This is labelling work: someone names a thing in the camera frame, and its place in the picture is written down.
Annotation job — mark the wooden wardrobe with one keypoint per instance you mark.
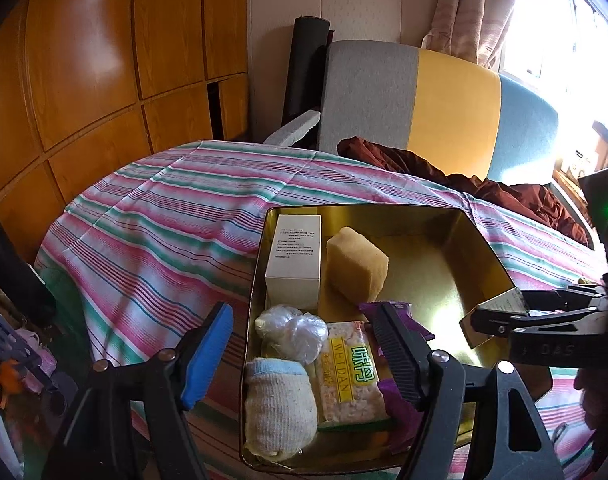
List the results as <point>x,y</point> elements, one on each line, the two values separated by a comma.
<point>84,60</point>

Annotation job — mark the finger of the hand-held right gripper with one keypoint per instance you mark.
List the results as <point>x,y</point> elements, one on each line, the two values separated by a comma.
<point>533,324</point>
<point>563,300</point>

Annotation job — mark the beige patterned curtain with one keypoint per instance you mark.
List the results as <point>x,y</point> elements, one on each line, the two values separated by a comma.
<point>468,5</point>

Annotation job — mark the tall white box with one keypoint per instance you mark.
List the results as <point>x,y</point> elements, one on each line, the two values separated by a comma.
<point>294,260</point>

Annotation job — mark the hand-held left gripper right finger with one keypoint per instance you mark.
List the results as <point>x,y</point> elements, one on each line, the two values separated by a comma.
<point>398,355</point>

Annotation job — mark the yellow sponge block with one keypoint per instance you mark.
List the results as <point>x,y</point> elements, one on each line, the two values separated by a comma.
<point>356,265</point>

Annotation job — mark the cream sock blue cuff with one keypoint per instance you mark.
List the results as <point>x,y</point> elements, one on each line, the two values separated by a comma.
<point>279,410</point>

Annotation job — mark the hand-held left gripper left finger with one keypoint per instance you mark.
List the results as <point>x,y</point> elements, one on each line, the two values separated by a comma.
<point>209,350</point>

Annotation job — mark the dark red blanket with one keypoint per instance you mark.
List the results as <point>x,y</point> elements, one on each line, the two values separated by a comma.
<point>508,200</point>

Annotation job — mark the wooden desk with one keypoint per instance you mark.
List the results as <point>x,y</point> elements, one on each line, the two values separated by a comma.
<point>568,182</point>

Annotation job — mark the white plastic bag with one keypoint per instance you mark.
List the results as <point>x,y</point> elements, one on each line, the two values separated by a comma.
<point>294,335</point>

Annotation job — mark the grey yellow blue sofa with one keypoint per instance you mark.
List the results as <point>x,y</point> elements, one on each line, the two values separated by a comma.
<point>458,105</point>

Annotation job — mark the maroon and gold tin box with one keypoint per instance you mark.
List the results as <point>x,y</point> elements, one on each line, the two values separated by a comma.
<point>433,260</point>

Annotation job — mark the purple snack packet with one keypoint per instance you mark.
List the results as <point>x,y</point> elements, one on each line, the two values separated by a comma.
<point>401,420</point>

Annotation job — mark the purple plastic basket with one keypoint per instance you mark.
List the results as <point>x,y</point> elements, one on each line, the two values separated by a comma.
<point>9,345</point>

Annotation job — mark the small gold box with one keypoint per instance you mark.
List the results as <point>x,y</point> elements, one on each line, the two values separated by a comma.
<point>506,302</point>

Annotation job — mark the rice cracker packet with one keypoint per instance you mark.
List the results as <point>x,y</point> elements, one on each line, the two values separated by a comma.
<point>344,375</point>

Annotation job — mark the window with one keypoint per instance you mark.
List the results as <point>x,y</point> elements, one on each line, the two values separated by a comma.
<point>548,20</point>

